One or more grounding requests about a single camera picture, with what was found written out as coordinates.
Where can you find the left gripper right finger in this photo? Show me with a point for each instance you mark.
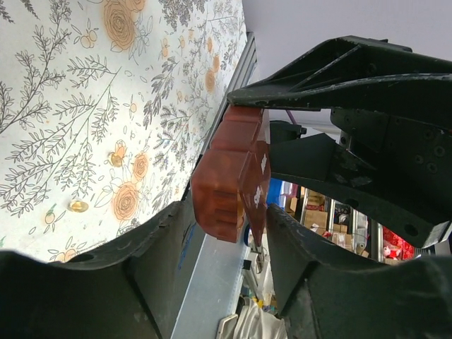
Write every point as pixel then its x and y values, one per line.
pixel 326 291

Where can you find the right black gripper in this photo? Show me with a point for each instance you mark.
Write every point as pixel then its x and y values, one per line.
pixel 408 187

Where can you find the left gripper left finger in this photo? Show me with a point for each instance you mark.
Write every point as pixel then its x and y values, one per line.
pixel 130 287

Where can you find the red pill organizer box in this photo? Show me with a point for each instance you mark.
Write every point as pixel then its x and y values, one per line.
pixel 229 186

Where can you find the loose yellow pill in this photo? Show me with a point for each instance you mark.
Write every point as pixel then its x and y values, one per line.
pixel 78 206
pixel 115 159

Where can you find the floral table mat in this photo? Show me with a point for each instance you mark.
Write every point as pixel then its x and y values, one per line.
pixel 82 79

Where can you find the aluminium frame rail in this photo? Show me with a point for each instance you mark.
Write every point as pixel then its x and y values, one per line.
pixel 241 76

